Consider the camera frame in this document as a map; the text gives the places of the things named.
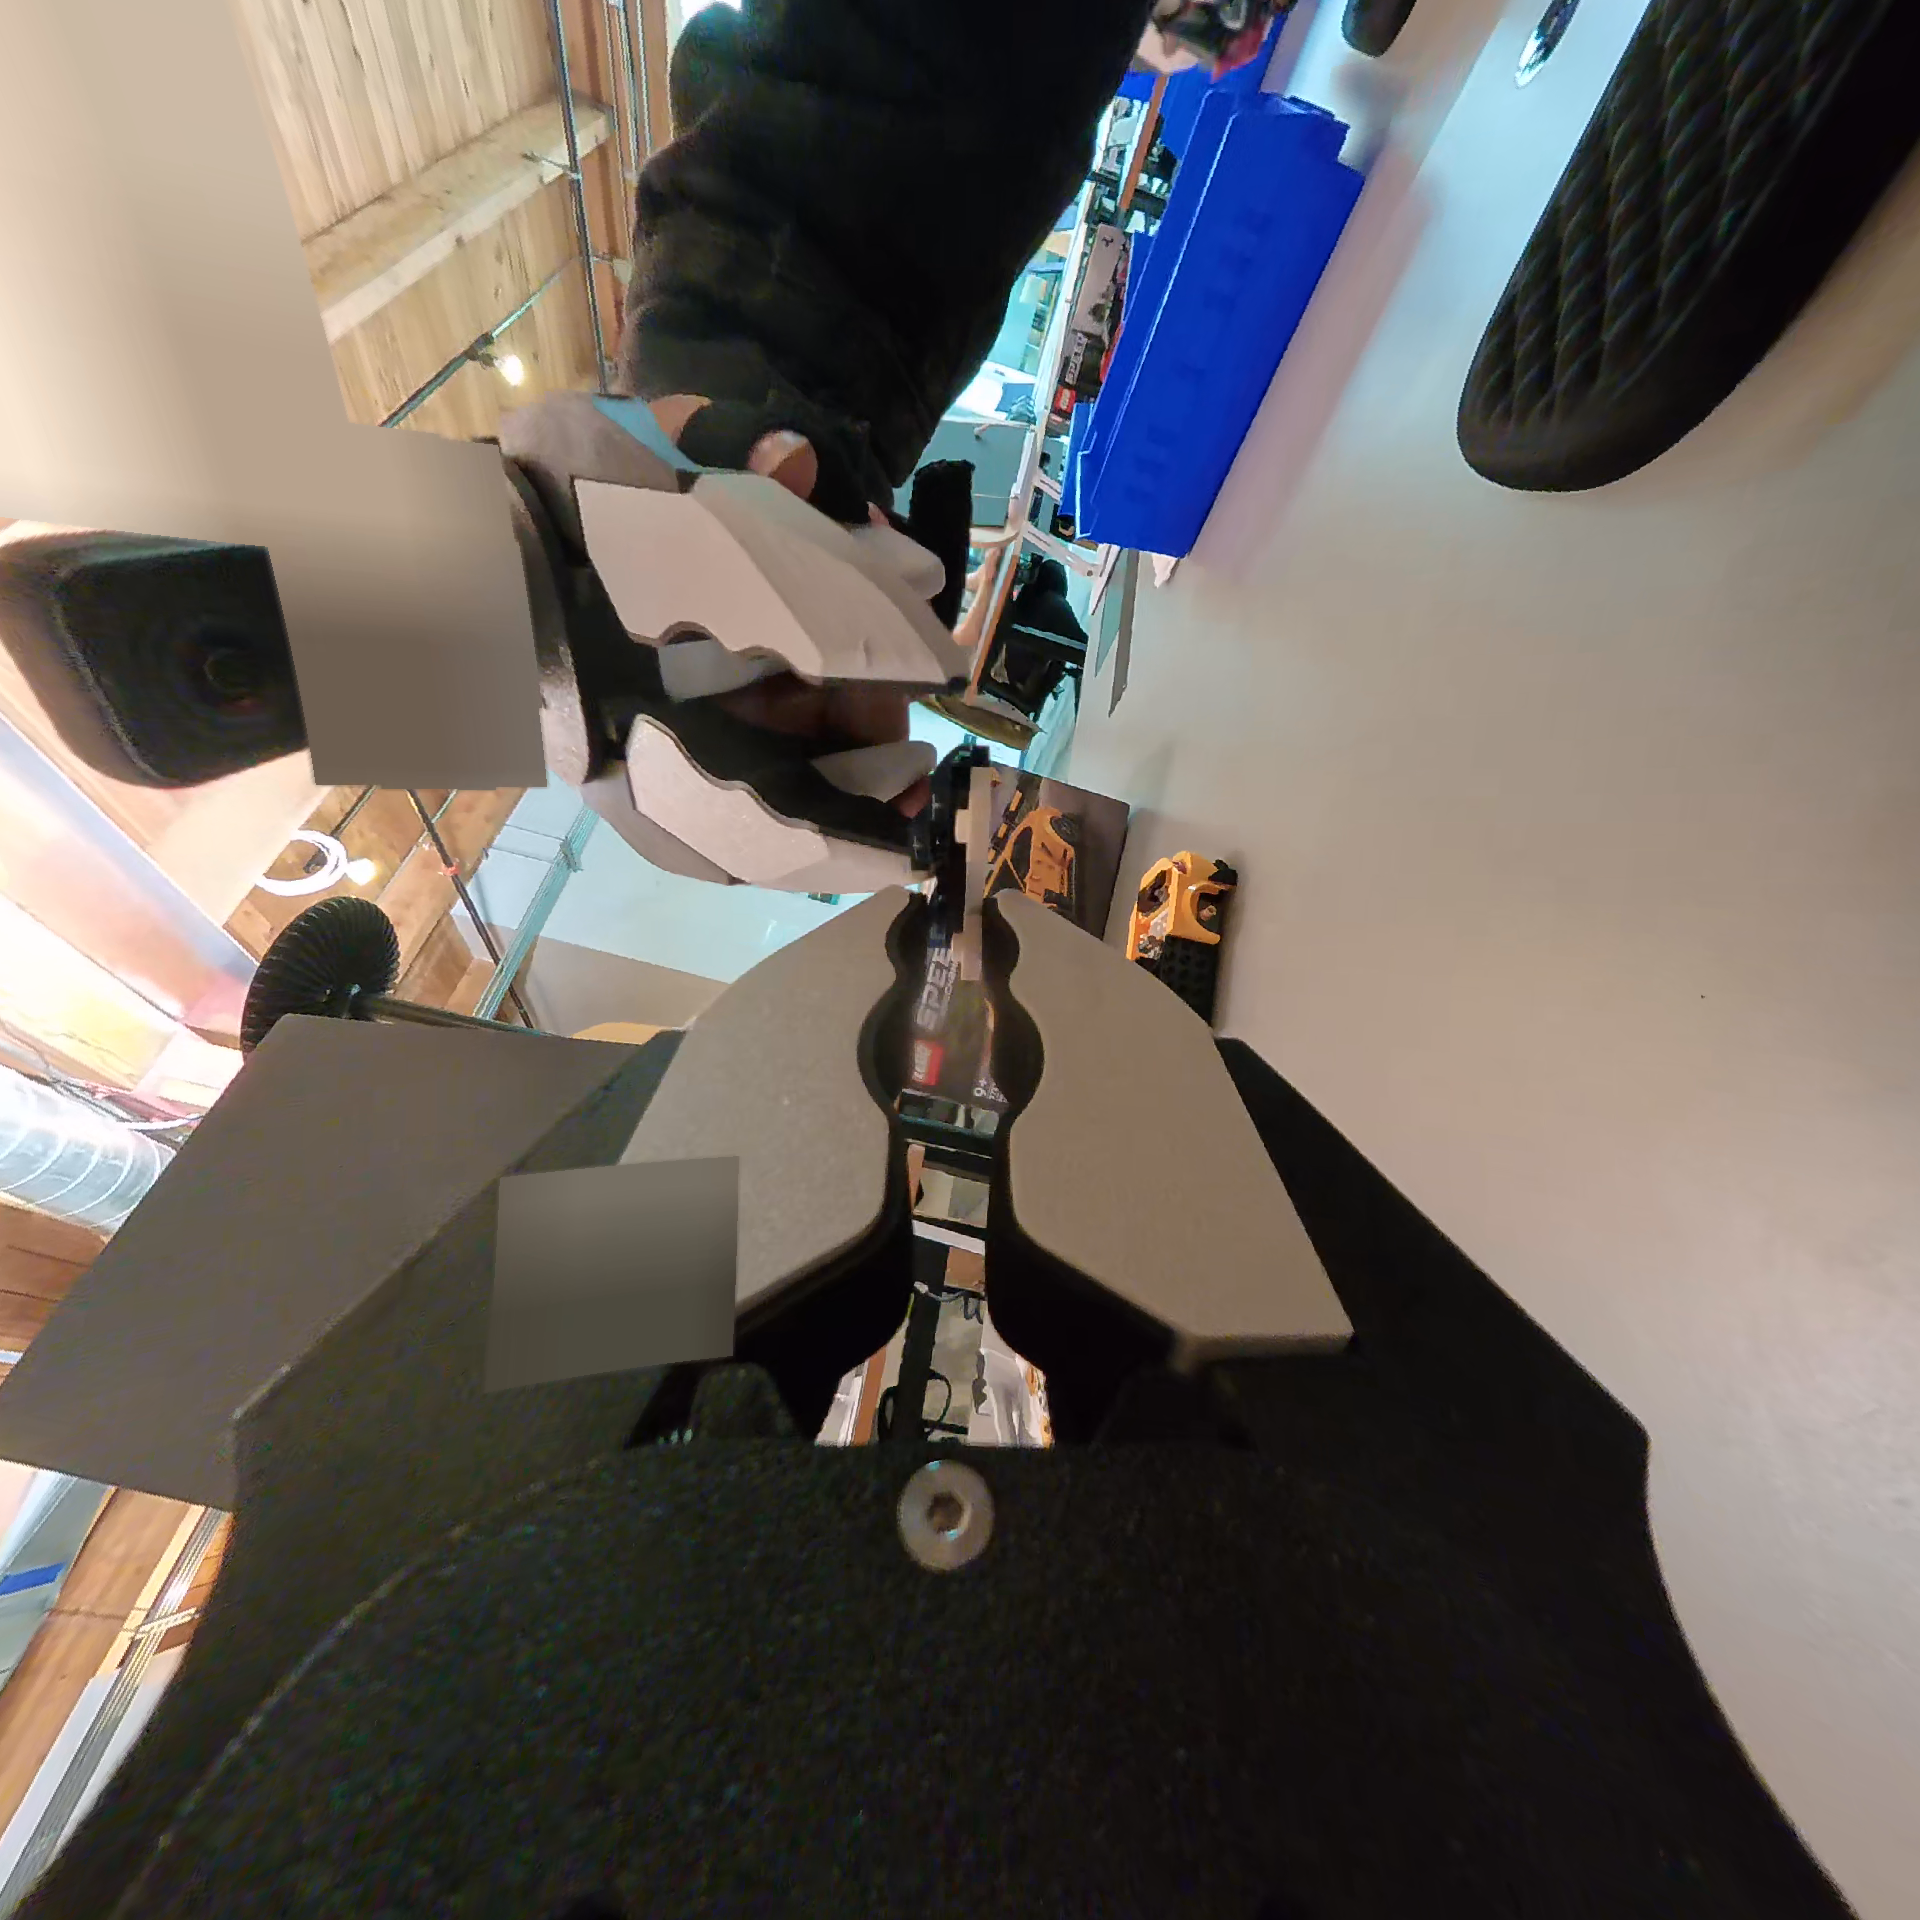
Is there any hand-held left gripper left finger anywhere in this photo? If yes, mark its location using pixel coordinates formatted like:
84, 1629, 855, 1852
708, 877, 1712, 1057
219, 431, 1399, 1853
621, 884, 914, 1336

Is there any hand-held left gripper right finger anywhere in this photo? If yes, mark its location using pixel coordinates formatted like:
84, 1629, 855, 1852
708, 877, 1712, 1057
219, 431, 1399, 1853
983, 890, 1356, 1374

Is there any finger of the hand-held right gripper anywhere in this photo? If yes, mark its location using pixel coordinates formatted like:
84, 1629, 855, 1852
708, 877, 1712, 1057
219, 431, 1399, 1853
619, 711, 914, 894
573, 470, 972, 692

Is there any black plate with white studs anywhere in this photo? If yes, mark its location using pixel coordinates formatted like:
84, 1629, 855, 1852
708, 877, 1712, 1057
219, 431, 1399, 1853
906, 757, 1002, 994

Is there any person's right forearm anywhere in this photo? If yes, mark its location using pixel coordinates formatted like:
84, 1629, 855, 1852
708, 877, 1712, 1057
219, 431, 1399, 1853
619, 0, 1161, 484

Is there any partly built lego car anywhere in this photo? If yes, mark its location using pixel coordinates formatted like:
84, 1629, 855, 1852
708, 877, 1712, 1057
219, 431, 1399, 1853
1122, 847, 1242, 1023

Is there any yellow car lego box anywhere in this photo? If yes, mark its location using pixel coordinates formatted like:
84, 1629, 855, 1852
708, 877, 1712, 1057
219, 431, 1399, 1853
896, 773, 1131, 1145

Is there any black lego box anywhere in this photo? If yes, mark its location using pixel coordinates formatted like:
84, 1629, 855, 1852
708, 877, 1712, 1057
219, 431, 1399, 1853
1056, 222, 1137, 440

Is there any person's right hand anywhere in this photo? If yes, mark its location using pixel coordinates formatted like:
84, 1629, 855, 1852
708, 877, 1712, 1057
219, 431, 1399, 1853
639, 385, 911, 529

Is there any dark board on stand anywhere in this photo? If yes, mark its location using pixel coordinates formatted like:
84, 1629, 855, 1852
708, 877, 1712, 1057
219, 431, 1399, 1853
977, 421, 1145, 722

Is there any black round lamp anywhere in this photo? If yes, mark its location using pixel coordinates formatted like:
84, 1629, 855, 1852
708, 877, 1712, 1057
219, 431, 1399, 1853
237, 898, 545, 1056

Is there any blue storage bin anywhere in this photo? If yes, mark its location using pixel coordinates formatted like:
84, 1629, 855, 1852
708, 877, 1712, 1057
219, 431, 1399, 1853
1159, 56, 1251, 201
1072, 86, 1370, 551

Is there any black quilted cushion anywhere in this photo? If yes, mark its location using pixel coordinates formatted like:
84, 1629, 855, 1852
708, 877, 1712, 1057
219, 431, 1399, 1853
1456, 0, 1920, 495

